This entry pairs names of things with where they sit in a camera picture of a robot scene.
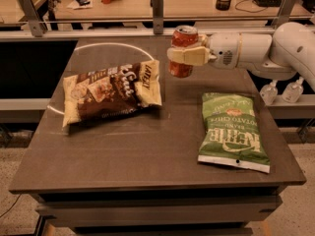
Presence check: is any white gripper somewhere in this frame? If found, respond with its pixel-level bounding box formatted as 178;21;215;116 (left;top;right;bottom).
167;33;240;69

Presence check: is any red coke can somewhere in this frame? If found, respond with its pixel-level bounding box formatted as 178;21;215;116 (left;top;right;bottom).
168;25;198;78

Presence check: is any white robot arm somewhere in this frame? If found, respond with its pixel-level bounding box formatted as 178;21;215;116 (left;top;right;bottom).
167;22;315;90

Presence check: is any green kettle chip bag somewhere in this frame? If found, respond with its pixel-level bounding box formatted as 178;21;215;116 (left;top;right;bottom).
198;92;270;173

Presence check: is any brown chip bag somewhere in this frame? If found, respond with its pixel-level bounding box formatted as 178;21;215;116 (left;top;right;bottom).
63;60;161;127

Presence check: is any black mesh cup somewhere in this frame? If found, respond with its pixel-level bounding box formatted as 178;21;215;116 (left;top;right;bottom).
216;0;231;11

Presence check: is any clear sanitizer bottle left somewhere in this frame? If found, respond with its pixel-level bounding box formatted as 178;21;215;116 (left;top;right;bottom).
260;80;278;105

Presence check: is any clear sanitizer bottle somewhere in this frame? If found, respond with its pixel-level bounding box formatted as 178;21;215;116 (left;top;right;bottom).
282;77;304;103
260;80;278;105

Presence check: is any clear sanitizer bottle right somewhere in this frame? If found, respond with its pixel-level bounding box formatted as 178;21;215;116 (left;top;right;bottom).
282;77;304;103

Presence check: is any black cable on desk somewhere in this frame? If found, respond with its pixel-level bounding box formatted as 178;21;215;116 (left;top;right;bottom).
234;0;269;14

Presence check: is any middle metal bracket post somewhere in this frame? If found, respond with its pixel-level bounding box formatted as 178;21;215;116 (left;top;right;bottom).
152;0;163;34

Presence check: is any metal bracket post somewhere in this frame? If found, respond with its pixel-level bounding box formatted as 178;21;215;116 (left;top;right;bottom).
18;0;46;37
152;0;163;34
271;0;296;29

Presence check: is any right metal bracket post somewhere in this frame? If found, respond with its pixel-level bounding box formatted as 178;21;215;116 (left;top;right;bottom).
271;0;296;29

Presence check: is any left metal bracket post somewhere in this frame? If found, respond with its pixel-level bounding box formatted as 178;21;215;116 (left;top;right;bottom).
18;0;46;37

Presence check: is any black floor cable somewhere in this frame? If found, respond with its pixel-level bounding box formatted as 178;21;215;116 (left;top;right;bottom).
0;194;23;219

